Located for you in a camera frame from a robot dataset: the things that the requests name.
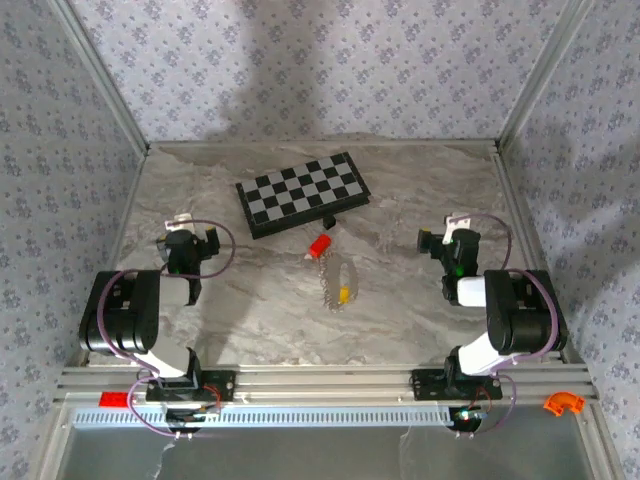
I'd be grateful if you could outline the small circuit board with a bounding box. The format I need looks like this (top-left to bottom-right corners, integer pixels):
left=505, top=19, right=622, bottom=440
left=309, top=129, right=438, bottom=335
left=167, top=407, right=221, bottom=427
left=452, top=407, right=489, bottom=425

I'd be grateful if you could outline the aluminium frame post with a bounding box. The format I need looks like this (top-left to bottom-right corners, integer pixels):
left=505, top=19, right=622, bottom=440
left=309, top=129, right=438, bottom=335
left=497, top=0, right=596, bottom=152
left=49, top=0, right=151, bottom=152

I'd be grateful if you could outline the small red cylinder piece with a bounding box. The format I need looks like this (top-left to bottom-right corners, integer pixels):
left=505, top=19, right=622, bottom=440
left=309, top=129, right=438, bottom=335
left=303, top=234, right=334, bottom=261

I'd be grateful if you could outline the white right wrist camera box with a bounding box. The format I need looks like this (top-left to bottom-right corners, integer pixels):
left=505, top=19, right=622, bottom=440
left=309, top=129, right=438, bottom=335
left=444, top=212, right=475, bottom=232

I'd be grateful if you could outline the aluminium side rail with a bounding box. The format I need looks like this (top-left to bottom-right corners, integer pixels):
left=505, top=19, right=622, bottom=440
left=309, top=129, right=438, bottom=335
left=492, top=149, right=585, bottom=365

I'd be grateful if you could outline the grey slotted cable duct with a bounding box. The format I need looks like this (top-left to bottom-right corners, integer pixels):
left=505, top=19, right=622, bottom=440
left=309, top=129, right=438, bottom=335
left=72, top=405, right=461, bottom=430

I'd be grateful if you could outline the aluminium front rail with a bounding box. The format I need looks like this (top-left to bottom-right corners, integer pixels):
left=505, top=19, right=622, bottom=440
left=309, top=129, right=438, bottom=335
left=54, top=363, right=599, bottom=407

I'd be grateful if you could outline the aluminium back rail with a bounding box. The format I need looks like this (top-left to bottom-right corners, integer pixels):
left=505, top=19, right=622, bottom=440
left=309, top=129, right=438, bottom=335
left=147, top=139, right=501, bottom=152

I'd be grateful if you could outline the black and grey chessboard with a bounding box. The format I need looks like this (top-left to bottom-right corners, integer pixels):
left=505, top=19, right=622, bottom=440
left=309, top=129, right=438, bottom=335
left=235, top=152, right=372, bottom=240

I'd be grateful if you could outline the grey metal sheet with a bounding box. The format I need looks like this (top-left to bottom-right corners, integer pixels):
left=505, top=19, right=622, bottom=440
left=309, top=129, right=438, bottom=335
left=54, top=425, right=601, bottom=480

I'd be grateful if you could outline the orange curved plastic piece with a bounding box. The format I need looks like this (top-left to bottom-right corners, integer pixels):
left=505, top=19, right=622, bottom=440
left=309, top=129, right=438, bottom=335
left=543, top=392, right=586, bottom=417

